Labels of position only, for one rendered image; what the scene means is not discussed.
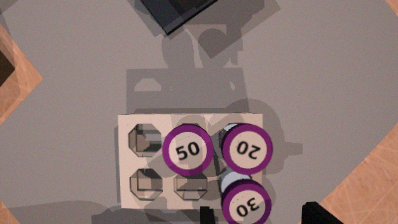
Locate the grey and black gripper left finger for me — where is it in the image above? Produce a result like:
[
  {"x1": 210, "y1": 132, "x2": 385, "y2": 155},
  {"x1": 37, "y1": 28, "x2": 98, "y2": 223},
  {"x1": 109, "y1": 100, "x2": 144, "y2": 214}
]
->
[{"x1": 200, "y1": 206, "x2": 216, "y2": 224}]

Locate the tan bucket adapter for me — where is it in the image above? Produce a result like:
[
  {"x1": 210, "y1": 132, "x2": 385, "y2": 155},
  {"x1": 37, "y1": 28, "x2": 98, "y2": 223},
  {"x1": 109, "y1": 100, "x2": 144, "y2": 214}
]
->
[{"x1": 177, "y1": 0, "x2": 203, "y2": 12}]

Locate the beige tube rack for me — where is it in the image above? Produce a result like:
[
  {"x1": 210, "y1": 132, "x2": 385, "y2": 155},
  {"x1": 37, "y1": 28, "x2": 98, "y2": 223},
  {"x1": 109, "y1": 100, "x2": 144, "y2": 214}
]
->
[{"x1": 118, "y1": 113, "x2": 263, "y2": 209}]

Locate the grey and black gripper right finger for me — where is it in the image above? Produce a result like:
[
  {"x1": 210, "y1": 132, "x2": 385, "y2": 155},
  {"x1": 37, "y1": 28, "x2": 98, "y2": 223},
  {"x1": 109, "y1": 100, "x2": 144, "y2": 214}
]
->
[{"x1": 301, "y1": 201, "x2": 344, "y2": 224}]

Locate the grey bench mat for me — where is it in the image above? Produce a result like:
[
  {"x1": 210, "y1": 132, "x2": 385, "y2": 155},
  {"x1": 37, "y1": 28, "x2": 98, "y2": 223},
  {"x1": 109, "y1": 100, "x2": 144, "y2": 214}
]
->
[{"x1": 0, "y1": 0, "x2": 398, "y2": 224}]

